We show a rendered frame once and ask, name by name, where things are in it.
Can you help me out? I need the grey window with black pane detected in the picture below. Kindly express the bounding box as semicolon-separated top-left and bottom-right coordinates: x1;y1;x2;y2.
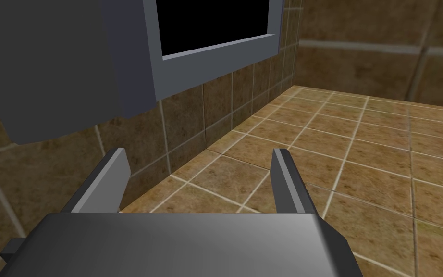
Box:
143;0;285;101

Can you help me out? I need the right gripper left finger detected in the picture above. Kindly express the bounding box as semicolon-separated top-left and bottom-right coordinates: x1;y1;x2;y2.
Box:
61;148;132;214

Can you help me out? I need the grey wall cabinet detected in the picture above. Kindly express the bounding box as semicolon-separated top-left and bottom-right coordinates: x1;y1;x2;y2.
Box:
0;0;158;146

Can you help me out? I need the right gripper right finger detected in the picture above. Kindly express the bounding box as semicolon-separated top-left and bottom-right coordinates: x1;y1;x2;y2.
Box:
270;148;319;215

